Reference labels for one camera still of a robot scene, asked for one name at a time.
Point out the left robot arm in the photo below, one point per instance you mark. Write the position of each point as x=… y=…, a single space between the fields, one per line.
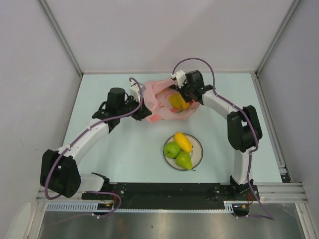
x=59 y=169

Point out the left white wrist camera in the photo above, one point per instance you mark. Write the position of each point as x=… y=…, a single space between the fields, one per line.
x=136 y=89

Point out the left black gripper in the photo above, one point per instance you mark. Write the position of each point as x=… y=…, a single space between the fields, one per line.
x=143 y=113

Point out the yellow fake fruit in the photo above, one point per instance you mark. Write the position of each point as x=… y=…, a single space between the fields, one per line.
x=183 y=142

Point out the green fake apple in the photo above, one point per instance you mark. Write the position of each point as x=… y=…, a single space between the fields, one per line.
x=171 y=149

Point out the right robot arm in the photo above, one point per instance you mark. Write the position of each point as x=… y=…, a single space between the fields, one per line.
x=243 y=127

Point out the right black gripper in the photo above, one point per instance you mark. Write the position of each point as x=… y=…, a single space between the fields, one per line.
x=185 y=84

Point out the pink plastic bag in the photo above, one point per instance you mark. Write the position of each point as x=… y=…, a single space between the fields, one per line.
x=156 y=98

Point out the yellow fake banana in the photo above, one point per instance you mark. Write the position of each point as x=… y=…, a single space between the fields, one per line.
x=175 y=100

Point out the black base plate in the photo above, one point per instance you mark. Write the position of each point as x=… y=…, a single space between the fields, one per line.
x=176 y=196

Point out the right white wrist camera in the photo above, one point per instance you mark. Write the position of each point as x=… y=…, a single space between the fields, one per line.
x=179 y=77

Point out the green fake pear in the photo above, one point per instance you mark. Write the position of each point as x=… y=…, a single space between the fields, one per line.
x=183 y=160

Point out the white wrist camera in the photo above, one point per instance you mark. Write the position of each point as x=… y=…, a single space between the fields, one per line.
x=136 y=89
x=179 y=77

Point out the white printed plate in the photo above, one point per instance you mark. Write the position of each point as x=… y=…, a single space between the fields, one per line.
x=196 y=154

